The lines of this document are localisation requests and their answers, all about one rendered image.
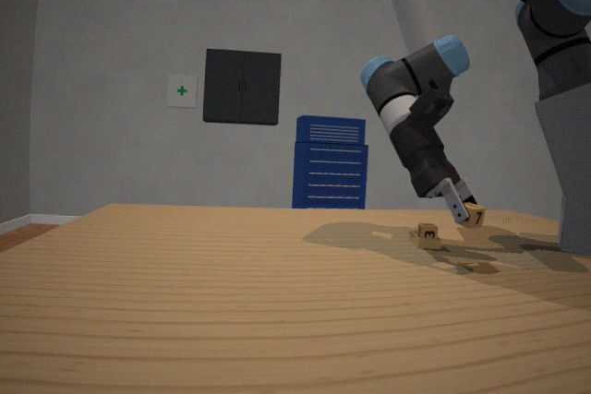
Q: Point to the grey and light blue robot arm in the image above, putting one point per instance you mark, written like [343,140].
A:
[553,31]

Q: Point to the tan wooden tray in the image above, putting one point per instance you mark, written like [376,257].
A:
[424,243]

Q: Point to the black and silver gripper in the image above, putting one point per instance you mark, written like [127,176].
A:
[421,151]

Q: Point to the beige cube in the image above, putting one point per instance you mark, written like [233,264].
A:
[477,215]
[427,231]

